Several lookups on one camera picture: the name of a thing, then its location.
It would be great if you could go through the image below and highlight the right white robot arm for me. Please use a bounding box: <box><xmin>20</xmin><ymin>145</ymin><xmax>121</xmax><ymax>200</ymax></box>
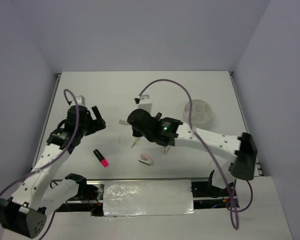
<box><xmin>127</xmin><ymin>109</ymin><xmax>258</xmax><ymax>196</ymax></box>

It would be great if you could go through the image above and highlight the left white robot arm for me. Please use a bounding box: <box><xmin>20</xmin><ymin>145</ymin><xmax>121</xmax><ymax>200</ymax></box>
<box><xmin>0</xmin><ymin>105</ymin><xmax>106</xmax><ymax>239</ymax></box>

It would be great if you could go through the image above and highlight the white red small box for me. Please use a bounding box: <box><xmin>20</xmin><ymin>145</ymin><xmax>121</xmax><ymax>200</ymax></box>
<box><xmin>161</xmin><ymin>146</ymin><xmax>170</xmax><ymax>154</ymax></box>

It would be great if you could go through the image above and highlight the beige eraser block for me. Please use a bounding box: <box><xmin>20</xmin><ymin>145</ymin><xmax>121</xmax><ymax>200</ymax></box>
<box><xmin>119</xmin><ymin>119</ymin><xmax>129</xmax><ymax>126</ymax></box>

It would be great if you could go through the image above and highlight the pink black highlighter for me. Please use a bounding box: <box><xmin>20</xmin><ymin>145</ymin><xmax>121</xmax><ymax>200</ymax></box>
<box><xmin>93</xmin><ymin>149</ymin><xmax>109</xmax><ymax>168</ymax></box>

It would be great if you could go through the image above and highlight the white round divided container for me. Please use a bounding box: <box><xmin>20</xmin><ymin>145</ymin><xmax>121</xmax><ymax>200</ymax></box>
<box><xmin>183</xmin><ymin>99</ymin><xmax>213</xmax><ymax>126</ymax></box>

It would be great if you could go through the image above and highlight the silver foil cover plate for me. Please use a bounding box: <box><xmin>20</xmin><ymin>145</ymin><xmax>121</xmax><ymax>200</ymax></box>
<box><xmin>103</xmin><ymin>179</ymin><xmax>195</xmax><ymax>217</ymax></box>

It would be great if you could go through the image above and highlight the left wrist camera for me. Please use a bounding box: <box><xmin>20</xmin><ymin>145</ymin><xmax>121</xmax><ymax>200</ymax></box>
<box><xmin>68</xmin><ymin>95</ymin><xmax>86</xmax><ymax>107</ymax></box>

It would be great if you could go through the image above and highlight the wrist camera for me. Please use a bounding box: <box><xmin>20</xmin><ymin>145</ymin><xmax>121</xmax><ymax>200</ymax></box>
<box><xmin>68</xmin><ymin>95</ymin><xmax>86</xmax><ymax>107</ymax></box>
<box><xmin>134</xmin><ymin>94</ymin><xmax>153</xmax><ymax>114</ymax></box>

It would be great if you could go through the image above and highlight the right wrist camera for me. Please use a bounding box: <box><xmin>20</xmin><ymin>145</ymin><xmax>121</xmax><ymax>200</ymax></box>
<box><xmin>134</xmin><ymin>94</ymin><xmax>153</xmax><ymax>114</ymax></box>

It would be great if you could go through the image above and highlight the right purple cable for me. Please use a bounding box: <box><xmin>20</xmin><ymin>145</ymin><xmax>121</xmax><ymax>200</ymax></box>
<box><xmin>138</xmin><ymin>79</ymin><xmax>253</xmax><ymax>231</ymax></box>

